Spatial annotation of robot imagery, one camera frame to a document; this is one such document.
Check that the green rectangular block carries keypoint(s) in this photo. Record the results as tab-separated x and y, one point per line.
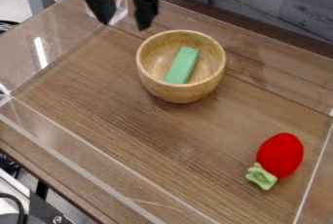
182	66

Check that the brown wooden bowl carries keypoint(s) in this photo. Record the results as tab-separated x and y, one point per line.
154	58

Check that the red plush strawberry toy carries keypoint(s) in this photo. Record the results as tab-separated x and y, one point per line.
278	159

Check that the black table leg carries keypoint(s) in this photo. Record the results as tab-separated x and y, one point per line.
41	190

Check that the clear acrylic corner bracket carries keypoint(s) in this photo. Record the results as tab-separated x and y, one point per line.
120	12

